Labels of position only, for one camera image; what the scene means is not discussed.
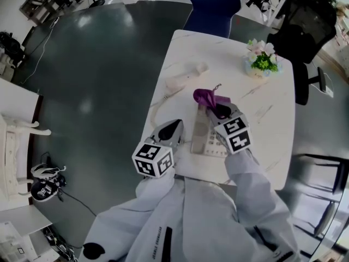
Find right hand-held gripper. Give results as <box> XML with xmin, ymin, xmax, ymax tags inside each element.
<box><xmin>206</xmin><ymin>103</ymin><xmax>251</xmax><ymax>155</ymax></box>

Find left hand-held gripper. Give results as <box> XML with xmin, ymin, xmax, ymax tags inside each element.
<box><xmin>132</xmin><ymin>119</ymin><xmax>185</xmax><ymax>180</ymax></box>

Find purple knitted cloth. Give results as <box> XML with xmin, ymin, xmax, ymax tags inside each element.
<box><xmin>192</xmin><ymin>83</ymin><xmax>232</xmax><ymax>120</ymax></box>

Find person's left forearm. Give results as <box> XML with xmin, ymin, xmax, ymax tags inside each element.
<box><xmin>95</xmin><ymin>161</ymin><xmax>178</xmax><ymax>229</ymax></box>

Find person's right forearm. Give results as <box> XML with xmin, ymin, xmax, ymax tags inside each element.
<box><xmin>224</xmin><ymin>148</ymin><xmax>278</xmax><ymax>225</ymax></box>

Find white pot of artificial flowers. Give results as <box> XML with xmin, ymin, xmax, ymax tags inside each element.
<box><xmin>243</xmin><ymin>38</ymin><xmax>284</xmax><ymax>79</ymax></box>

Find person's grey jacket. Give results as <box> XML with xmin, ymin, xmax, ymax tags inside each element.
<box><xmin>81</xmin><ymin>175</ymin><xmax>303</xmax><ymax>262</ymax></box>

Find blue office chair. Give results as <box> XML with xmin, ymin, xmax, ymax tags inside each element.
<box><xmin>182</xmin><ymin>0</ymin><xmax>243</xmax><ymax>40</ymax></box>

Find black mesh office chair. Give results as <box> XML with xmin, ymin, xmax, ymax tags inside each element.
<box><xmin>266</xmin><ymin>0</ymin><xmax>338</xmax><ymax>106</ymax></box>

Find black white wearable rig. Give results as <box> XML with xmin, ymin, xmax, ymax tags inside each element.
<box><xmin>30</xmin><ymin>164</ymin><xmax>68</xmax><ymax>203</ymax></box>

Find black harness gear pile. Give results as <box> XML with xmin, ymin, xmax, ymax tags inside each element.
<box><xmin>42</xmin><ymin>227</ymin><xmax>80</xmax><ymax>262</ymax></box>

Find white dressing table with mirror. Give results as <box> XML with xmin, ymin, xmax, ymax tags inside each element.
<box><xmin>0</xmin><ymin>113</ymin><xmax>52</xmax><ymax>201</ymax></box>

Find white bookshelf cabinet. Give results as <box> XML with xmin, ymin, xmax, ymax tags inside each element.
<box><xmin>0</xmin><ymin>206</ymin><xmax>53</xmax><ymax>262</ymax></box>

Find black metal table frame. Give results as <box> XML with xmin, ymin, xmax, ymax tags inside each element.
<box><xmin>291</xmin><ymin>153</ymin><xmax>349</xmax><ymax>240</ymax></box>

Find black power cable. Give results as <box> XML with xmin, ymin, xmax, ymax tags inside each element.
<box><xmin>57</xmin><ymin>188</ymin><xmax>98</xmax><ymax>218</ymax></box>

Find white power cable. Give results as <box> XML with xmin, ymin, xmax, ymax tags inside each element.
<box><xmin>19</xmin><ymin>17</ymin><xmax>59</xmax><ymax>85</ymax></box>

